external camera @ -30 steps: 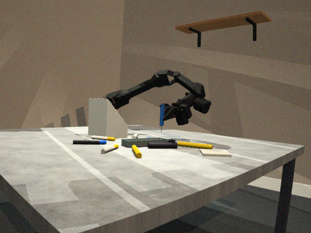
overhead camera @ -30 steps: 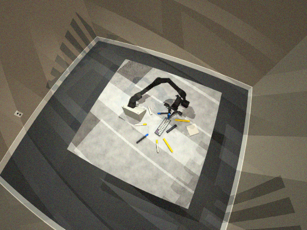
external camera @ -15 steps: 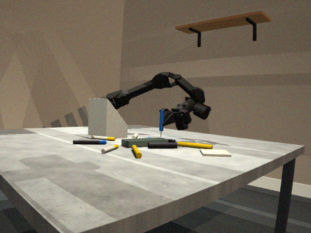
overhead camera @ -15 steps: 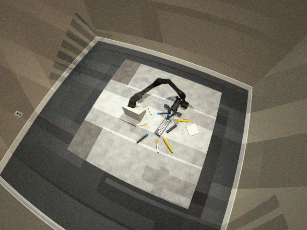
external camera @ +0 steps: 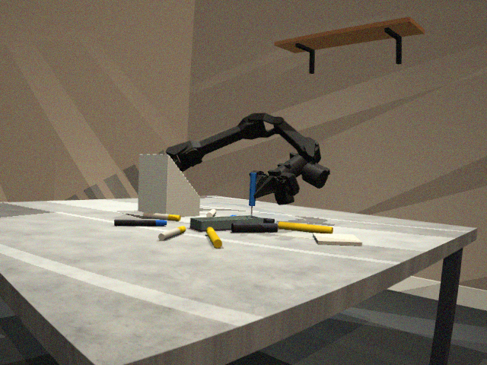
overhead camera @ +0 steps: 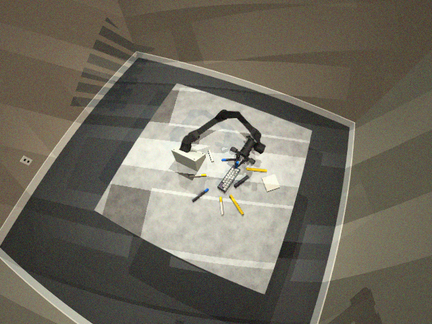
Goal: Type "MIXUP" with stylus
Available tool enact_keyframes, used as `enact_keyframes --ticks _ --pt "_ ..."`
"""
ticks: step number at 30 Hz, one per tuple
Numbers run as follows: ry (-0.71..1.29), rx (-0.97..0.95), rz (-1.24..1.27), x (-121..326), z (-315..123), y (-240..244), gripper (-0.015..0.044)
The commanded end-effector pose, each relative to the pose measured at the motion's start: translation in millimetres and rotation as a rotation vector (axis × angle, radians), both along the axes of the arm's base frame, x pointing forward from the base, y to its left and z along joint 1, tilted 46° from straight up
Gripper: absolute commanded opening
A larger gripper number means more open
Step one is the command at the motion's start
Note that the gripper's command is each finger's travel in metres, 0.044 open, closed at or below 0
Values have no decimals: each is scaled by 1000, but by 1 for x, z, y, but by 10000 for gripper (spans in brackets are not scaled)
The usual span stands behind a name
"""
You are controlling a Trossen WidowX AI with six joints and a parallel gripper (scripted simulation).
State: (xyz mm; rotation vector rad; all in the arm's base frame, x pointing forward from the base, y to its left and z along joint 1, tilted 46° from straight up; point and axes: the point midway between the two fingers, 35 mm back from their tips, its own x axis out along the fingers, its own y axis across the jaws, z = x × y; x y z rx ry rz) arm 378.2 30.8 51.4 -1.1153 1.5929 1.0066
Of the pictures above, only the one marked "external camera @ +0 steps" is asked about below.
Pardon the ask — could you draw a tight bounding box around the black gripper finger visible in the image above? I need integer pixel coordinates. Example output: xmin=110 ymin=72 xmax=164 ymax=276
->
xmin=254 ymin=176 xmax=283 ymax=198
xmin=256 ymin=175 xmax=265 ymax=191

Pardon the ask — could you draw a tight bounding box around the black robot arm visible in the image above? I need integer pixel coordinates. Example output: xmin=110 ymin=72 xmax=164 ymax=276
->
xmin=166 ymin=113 xmax=330 ymax=205

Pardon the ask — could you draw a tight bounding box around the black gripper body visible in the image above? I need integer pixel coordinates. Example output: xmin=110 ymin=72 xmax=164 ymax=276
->
xmin=249 ymin=162 xmax=300 ymax=195

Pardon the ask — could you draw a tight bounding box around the blue stylus with grey tip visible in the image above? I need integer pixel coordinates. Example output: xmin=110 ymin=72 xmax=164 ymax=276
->
xmin=249 ymin=173 xmax=256 ymax=216

